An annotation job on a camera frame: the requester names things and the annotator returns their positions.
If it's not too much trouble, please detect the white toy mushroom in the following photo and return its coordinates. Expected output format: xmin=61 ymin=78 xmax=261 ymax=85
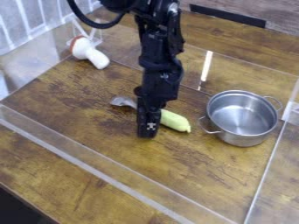
xmin=70 ymin=36 xmax=110 ymax=69

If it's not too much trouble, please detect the clear acrylic stand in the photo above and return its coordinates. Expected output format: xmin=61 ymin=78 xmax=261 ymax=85
xmin=67 ymin=19 xmax=103 ymax=46

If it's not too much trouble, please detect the black cable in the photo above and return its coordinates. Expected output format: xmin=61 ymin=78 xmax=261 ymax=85
xmin=66 ymin=0 xmax=138 ymax=30

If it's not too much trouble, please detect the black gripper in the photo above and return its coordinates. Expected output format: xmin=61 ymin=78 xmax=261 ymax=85
xmin=135 ymin=59 xmax=183 ymax=138

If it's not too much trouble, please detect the stainless steel pot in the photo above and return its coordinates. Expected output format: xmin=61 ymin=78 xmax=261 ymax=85
xmin=199 ymin=90 xmax=284 ymax=147

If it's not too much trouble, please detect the black strip on table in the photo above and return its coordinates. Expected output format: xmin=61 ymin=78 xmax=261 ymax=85
xmin=190 ymin=3 xmax=268 ymax=28

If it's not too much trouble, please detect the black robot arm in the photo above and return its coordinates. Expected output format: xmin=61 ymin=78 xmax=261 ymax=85
xmin=102 ymin=0 xmax=185 ymax=138

